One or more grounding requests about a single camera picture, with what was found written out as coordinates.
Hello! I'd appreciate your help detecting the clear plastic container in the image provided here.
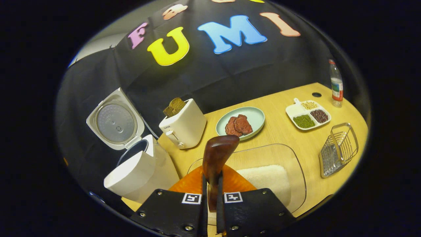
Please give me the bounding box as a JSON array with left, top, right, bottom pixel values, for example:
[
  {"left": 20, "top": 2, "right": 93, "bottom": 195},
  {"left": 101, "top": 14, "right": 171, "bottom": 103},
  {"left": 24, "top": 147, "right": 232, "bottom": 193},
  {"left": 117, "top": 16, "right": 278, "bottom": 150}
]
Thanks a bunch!
[{"left": 187, "top": 143, "right": 307, "bottom": 214}]

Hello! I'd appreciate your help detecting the clear plastic bottle red label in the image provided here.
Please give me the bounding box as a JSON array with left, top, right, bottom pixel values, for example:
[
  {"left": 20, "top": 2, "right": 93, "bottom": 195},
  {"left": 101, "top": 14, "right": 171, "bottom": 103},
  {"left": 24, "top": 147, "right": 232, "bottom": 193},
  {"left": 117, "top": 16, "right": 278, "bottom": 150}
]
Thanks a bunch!
[{"left": 329, "top": 59, "right": 344, "bottom": 108}]

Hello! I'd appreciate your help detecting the red meat piece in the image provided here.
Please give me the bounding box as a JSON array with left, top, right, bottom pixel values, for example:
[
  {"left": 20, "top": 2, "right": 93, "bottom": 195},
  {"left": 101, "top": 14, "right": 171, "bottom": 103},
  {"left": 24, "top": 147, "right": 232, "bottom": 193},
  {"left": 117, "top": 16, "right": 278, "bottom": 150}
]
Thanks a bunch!
[
  {"left": 225, "top": 117, "right": 242, "bottom": 137},
  {"left": 234, "top": 114, "right": 253, "bottom": 135}
]

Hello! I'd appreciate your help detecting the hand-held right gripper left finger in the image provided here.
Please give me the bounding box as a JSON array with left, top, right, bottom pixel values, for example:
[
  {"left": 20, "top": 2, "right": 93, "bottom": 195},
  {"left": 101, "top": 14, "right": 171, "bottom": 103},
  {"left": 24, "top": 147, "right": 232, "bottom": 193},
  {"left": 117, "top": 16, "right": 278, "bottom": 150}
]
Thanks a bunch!
[{"left": 130, "top": 165, "right": 208, "bottom": 237}]

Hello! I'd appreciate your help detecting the white toaster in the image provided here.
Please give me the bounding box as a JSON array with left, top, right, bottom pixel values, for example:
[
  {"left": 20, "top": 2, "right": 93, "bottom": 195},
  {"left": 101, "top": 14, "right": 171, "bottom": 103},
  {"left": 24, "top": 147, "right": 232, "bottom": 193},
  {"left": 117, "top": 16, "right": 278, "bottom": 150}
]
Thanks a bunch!
[{"left": 159, "top": 98, "right": 207, "bottom": 149}]

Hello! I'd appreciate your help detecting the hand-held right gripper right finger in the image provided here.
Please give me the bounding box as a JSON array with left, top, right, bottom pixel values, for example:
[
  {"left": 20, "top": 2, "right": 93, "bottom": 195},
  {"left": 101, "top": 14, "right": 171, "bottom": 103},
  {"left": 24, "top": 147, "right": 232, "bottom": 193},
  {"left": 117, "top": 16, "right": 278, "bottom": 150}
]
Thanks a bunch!
[{"left": 216, "top": 165, "right": 296, "bottom": 237}]

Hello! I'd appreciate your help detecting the white rice cooker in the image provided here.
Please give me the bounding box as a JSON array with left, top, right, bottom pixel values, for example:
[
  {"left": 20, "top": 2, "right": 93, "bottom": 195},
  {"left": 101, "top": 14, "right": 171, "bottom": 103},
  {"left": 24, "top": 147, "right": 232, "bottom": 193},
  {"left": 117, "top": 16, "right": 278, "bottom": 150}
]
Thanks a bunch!
[{"left": 86, "top": 88, "right": 180, "bottom": 204}]

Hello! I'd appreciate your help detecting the brown wooden spoon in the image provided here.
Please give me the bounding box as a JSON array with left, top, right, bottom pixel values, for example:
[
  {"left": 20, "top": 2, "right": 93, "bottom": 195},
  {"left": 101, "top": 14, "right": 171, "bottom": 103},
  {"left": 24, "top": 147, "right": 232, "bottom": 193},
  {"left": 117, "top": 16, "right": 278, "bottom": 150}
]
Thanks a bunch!
[{"left": 202, "top": 135, "right": 240, "bottom": 213}]

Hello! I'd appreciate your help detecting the metal wire chopstick holder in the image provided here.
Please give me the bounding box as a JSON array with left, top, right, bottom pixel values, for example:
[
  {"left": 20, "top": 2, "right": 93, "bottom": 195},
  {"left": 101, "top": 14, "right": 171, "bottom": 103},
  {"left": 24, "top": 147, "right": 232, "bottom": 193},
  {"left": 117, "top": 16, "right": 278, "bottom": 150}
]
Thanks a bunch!
[{"left": 319, "top": 122, "right": 359, "bottom": 178}]

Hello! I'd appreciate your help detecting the pale green plate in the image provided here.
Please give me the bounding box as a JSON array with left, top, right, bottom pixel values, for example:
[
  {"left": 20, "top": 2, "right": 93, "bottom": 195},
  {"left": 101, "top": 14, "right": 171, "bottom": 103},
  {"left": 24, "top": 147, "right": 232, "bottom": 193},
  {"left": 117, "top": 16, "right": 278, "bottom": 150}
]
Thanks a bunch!
[{"left": 216, "top": 107, "right": 265, "bottom": 141}]

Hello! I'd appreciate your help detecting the pile of dark red beans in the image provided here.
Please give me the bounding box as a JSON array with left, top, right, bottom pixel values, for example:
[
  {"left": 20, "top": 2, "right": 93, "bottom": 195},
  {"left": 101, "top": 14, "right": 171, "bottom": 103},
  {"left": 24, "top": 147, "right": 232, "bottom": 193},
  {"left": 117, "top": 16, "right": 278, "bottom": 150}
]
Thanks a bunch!
[{"left": 310, "top": 109, "right": 329, "bottom": 124}]

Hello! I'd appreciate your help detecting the pile of green beans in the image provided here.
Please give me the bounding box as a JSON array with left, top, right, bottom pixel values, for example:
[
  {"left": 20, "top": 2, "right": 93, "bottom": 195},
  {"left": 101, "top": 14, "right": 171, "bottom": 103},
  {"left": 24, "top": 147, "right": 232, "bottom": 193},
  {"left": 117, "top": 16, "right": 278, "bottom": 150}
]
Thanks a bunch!
[{"left": 293, "top": 115, "right": 315, "bottom": 129}]

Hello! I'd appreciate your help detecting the black backdrop cloth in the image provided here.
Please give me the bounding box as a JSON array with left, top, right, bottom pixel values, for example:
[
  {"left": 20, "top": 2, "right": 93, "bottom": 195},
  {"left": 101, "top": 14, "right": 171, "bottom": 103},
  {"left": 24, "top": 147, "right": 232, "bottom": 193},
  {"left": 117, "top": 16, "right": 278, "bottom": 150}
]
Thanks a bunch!
[{"left": 56, "top": 0, "right": 333, "bottom": 198}]

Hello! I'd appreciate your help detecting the white divided dish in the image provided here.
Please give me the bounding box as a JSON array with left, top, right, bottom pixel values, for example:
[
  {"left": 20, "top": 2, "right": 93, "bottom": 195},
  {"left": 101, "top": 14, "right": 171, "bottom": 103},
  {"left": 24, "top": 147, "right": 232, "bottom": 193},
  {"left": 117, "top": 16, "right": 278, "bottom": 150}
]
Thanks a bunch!
[{"left": 285, "top": 98, "right": 332, "bottom": 131}]

